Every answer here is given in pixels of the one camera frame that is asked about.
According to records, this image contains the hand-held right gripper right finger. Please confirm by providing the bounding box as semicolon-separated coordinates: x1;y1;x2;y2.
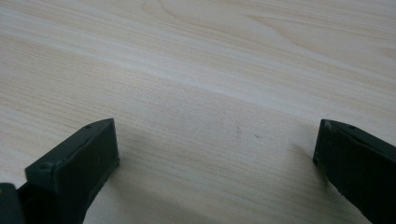
312;119;396;224

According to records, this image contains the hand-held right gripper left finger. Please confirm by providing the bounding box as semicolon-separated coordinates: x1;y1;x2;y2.
24;118;121;224

